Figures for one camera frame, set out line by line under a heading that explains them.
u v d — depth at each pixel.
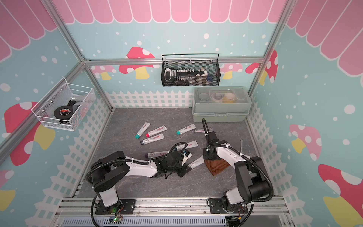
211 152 0.67
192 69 0.92
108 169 0.51
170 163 0.70
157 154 0.92
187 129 1.06
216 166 0.87
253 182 0.44
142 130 1.05
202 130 1.03
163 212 0.73
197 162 0.88
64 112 0.71
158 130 1.05
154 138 1.00
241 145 0.97
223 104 1.03
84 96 0.73
